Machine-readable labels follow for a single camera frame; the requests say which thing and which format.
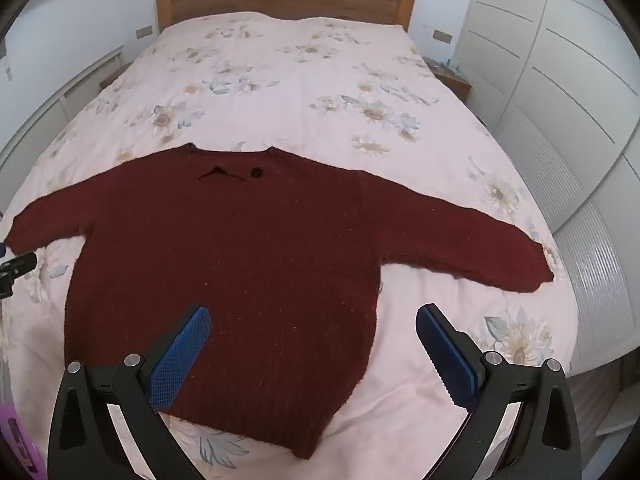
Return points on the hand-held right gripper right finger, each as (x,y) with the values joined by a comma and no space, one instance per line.
(445,355)

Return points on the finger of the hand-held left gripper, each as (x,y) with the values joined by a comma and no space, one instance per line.
(20,263)

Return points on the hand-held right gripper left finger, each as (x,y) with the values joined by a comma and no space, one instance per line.
(180,355)

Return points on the dark red knitted sweater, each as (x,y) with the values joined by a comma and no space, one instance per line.
(250,260)

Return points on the pink plastic object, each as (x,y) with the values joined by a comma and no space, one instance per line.
(17,440)

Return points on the wooden nightstand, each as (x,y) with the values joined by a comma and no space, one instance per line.
(457,88)

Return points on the bed with floral duvet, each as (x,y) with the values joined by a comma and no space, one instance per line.
(300,100)

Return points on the teal item on nightstand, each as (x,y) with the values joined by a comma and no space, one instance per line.
(457,69)

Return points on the white wardrobe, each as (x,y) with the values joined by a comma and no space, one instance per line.
(550,60)

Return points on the wooden headboard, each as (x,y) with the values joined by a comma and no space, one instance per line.
(280,2)

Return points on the wall switch plate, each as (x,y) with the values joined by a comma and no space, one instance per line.
(442,36)
(144,31)

